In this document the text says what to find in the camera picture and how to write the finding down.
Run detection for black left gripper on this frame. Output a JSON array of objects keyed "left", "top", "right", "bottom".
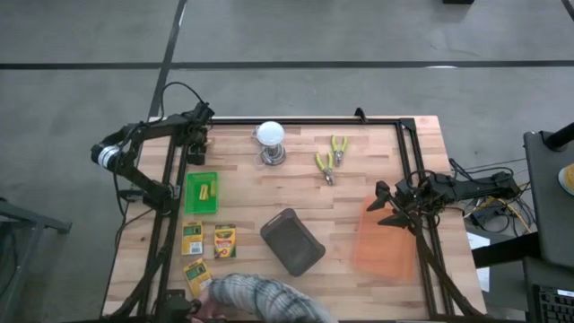
[{"left": 182, "top": 125, "right": 213, "bottom": 166}]

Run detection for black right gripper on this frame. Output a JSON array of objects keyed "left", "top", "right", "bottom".
[{"left": 366, "top": 176, "right": 432, "bottom": 235}]

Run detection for yellow green crayon box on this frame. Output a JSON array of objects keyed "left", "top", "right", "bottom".
[
  {"left": 213, "top": 223, "right": 238, "bottom": 259},
  {"left": 180, "top": 220, "right": 204, "bottom": 257},
  {"left": 182, "top": 258, "right": 214, "bottom": 298}
]

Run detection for person's forearm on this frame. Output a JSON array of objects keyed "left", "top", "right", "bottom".
[{"left": 206, "top": 273, "right": 338, "bottom": 323}]

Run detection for orange translucent plastic bin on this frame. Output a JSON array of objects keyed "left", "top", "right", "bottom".
[{"left": 351, "top": 193, "right": 419, "bottom": 283}]

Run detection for green plastic bin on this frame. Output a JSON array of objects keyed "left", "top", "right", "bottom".
[{"left": 183, "top": 170, "right": 220, "bottom": 215}]

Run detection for white light bulb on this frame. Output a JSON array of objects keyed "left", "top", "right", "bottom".
[
  {"left": 256, "top": 120, "right": 286, "bottom": 147},
  {"left": 251, "top": 125, "right": 288, "bottom": 170}
]

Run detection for metal lamp socket base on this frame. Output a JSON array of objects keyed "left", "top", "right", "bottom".
[{"left": 258, "top": 142, "right": 288, "bottom": 167}]

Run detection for blue power box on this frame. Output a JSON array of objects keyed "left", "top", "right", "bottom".
[{"left": 470, "top": 205, "right": 510, "bottom": 228}]

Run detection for white paper sheet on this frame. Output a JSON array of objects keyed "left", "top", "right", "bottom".
[{"left": 465, "top": 231, "right": 492, "bottom": 293}]

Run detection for black desk beam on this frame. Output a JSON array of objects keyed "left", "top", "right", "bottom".
[{"left": 470, "top": 231, "right": 542, "bottom": 269}]

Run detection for person's hand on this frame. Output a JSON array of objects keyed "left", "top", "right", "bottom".
[{"left": 193, "top": 286, "right": 228, "bottom": 322}]

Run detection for dark grey desk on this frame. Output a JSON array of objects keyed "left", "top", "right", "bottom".
[{"left": 523, "top": 128, "right": 574, "bottom": 270}]

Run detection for black pole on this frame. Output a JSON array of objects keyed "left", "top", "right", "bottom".
[{"left": 544, "top": 121, "right": 574, "bottom": 152}]

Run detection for grey metal table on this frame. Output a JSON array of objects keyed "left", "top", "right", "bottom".
[{"left": 0, "top": 196, "right": 74, "bottom": 323}]

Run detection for black keyboard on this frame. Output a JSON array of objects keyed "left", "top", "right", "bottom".
[{"left": 531, "top": 283, "right": 574, "bottom": 323}]

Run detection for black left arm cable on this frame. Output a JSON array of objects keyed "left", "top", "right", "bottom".
[{"left": 159, "top": 81, "right": 208, "bottom": 122}]

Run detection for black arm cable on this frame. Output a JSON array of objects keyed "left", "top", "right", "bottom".
[
  {"left": 403, "top": 156, "right": 517, "bottom": 192},
  {"left": 159, "top": 81, "right": 208, "bottom": 122}
]

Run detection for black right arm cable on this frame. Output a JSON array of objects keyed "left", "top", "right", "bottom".
[{"left": 403, "top": 156, "right": 517, "bottom": 192}]

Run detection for yellow-green handled pliers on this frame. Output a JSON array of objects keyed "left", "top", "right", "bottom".
[
  {"left": 314, "top": 152, "right": 337, "bottom": 187},
  {"left": 330, "top": 134, "right": 350, "bottom": 169}
]

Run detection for grey translucent handled bin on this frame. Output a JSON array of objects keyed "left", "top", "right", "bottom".
[{"left": 259, "top": 207, "right": 327, "bottom": 278}]

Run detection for yellow floor cable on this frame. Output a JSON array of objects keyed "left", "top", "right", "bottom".
[{"left": 488, "top": 195, "right": 533, "bottom": 234}]

